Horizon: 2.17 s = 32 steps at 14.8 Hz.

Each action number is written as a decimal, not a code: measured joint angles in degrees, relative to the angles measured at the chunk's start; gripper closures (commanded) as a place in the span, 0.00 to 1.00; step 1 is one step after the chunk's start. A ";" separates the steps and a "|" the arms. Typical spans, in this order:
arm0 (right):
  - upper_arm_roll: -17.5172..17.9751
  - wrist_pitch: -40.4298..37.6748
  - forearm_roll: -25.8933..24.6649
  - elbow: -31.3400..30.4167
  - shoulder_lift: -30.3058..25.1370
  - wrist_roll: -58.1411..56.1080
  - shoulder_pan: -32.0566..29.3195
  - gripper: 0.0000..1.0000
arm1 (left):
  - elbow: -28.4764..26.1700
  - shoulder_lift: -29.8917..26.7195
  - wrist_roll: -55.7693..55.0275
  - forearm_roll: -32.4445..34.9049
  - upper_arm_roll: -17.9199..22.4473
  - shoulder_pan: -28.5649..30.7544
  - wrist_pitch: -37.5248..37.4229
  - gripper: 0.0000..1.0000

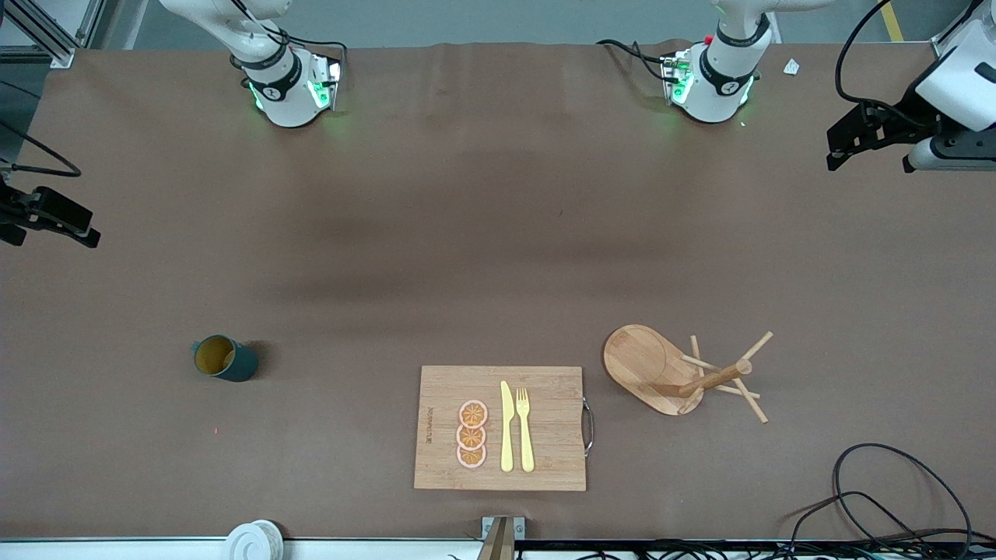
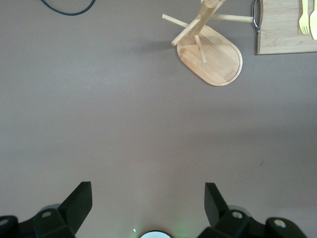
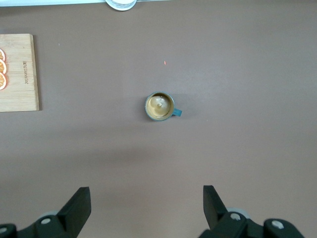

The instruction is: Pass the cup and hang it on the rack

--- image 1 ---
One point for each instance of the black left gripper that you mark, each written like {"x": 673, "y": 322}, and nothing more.
{"x": 909, "y": 119}

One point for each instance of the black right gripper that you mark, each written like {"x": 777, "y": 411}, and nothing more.
{"x": 14, "y": 211}

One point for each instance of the dark teal cup yellow inside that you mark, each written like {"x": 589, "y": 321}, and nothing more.
{"x": 233, "y": 359}

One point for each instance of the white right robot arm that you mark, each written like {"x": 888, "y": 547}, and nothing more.
{"x": 284, "y": 85}

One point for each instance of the silver left arm base box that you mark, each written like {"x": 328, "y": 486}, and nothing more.
{"x": 675, "y": 78}

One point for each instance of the silver right arm base box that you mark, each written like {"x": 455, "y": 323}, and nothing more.
{"x": 327, "y": 82}

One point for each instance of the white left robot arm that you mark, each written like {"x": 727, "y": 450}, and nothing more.
{"x": 720, "y": 78}

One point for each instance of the wooden cup rack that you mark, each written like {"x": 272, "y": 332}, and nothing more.
{"x": 642, "y": 362}

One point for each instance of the white paper scrap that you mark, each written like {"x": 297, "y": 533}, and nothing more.
{"x": 791, "y": 67}

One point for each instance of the white tape roll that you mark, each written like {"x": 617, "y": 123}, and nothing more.
{"x": 253, "y": 540}

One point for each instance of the bamboo cutting board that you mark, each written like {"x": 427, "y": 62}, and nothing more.
{"x": 552, "y": 435}

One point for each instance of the yellow plastic fork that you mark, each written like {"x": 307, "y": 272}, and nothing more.
{"x": 526, "y": 435}

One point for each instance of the yellow plastic knife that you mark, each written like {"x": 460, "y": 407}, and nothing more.
{"x": 506, "y": 428}

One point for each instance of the toy orange slice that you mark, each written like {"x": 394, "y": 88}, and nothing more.
{"x": 472, "y": 413}

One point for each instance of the aluminium frame profile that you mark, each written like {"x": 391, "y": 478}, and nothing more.
{"x": 54, "y": 39}

